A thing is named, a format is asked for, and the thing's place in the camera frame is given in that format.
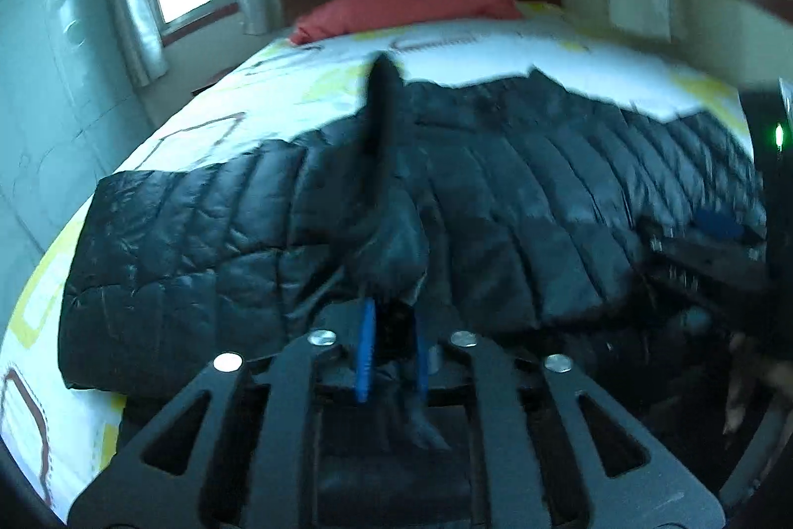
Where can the red pillow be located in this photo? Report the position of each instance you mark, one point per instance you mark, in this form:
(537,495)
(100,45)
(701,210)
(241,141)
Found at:
(409,8)

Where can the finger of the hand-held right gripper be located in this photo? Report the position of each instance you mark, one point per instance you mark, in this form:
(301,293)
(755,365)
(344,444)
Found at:
(712,250)

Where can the black puffer jacket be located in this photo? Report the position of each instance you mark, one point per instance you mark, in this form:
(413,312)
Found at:
(508,194)

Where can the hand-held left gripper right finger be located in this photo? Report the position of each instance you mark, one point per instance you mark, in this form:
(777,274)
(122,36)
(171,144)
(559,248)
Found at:
(422,365)

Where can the white yellow patterned bed sheet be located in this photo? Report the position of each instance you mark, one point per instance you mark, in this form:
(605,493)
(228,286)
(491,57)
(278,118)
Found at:
(186,132)

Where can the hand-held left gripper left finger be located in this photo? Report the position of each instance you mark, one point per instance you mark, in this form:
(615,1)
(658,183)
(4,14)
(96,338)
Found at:
(366,349)

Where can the person's right hand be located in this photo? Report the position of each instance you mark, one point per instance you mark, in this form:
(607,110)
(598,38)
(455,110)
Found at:
(740,380)

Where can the white wardrobe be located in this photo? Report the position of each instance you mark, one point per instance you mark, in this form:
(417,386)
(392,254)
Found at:
(56,89)

